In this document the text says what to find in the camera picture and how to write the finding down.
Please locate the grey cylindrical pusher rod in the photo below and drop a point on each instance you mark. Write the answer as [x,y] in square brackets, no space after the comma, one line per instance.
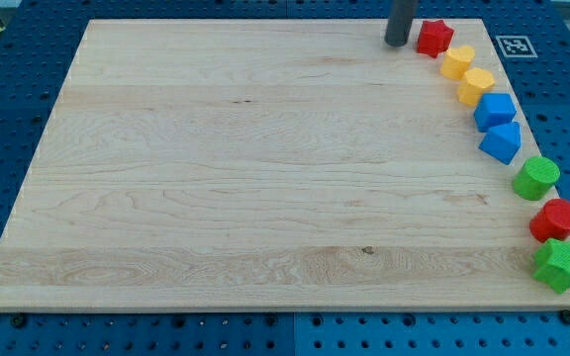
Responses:
[400,21]

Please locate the green cylinder block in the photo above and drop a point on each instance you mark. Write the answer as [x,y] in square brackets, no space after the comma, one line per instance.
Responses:
[536,177]

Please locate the green star block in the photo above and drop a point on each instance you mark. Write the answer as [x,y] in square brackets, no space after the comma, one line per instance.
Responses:
[552,264]

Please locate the wooden board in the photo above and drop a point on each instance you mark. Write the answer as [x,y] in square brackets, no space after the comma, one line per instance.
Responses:
[265,166]

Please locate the black bolt left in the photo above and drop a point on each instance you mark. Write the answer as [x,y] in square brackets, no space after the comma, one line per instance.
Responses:
[18,320]

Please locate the black bolt right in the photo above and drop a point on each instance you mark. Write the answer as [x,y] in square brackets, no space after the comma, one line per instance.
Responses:
[564,316]

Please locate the blue cube block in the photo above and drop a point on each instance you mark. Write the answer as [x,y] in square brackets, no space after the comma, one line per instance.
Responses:
[494,109]

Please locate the yellow heart block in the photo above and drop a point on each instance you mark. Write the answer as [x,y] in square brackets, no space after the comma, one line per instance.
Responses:
[457,61]

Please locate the red cylinder block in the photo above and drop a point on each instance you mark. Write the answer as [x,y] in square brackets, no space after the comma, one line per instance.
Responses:
[551,221]

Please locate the black bolt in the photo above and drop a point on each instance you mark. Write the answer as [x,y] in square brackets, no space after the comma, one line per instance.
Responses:
[564,316]
[18,320]

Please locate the white fiducial marker tag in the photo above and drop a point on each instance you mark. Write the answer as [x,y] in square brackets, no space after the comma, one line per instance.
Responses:
[515,46]

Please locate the red star block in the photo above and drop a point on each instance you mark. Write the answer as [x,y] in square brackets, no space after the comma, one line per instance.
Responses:
[434,38]

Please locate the yellow hexagon block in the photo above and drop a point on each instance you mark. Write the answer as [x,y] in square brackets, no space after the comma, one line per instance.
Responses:
[474,83]

